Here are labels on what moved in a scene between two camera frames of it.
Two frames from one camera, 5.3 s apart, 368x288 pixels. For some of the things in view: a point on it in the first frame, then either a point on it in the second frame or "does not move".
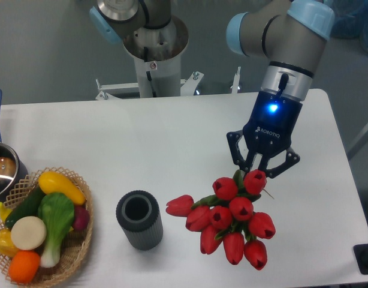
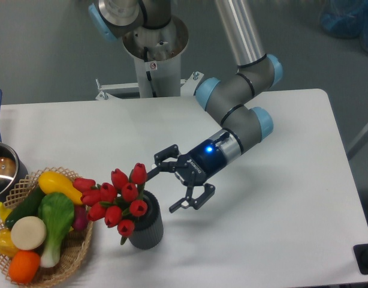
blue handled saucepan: x=9 y=171 does not move
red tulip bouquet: x=227 y=218 → x=117 y=204
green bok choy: x=57 y=211 does not move
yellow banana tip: x=3 y=211 does not move
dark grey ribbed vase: x=138 y=215 does not move
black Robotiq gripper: x=268 y=131 → x=192 y=168
